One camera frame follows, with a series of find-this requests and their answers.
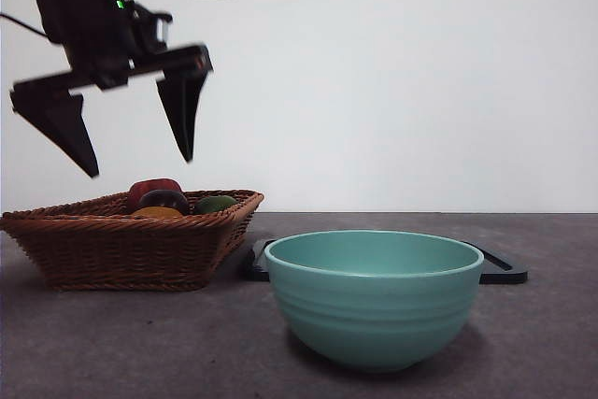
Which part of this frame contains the teal bowl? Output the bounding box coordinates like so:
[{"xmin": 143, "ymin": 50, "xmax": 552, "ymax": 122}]
[{"xmin": 263, "ymin": 229, "xmax": 485, "ymax": 375}]

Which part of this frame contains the dark rectangular tray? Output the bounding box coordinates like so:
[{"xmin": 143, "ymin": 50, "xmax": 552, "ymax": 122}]
[{"xmin": 240, "ymin": 238, "xmax": 530, "ymax": 286}]

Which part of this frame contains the yellow orange mango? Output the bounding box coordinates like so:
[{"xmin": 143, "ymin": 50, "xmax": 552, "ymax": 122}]
[{"xmin": 130, "ymin": 205, "xmax": 184, "ymax": 220}]

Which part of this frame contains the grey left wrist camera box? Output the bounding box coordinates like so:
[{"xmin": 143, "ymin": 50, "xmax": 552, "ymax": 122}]
[{"xmin": 152, "ymin": 14, "xmax": 174, "ymax": 46}]

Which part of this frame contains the red apple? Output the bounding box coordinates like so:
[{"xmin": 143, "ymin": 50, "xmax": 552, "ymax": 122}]
[{"xmin": 128, "ymin": 178, "xmax": 183, "ymax": 213}]

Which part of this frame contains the green fruit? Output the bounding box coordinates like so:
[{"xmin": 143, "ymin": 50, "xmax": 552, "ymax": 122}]
[{"xmin": 193, "ymin": 194, "xmax": 238, "ymax": 216}]

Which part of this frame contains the brown wicker basket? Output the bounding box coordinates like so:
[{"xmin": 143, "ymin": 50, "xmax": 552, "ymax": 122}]
[{"xmin": 0, "ymin": 189, "xmax": 265, "ymax": 292}]

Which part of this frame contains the dark purple fruit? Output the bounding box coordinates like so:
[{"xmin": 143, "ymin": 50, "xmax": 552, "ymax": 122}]
[{"xmin": 138, "ymin": 189, "xmax": 192, "ymax": 217}]

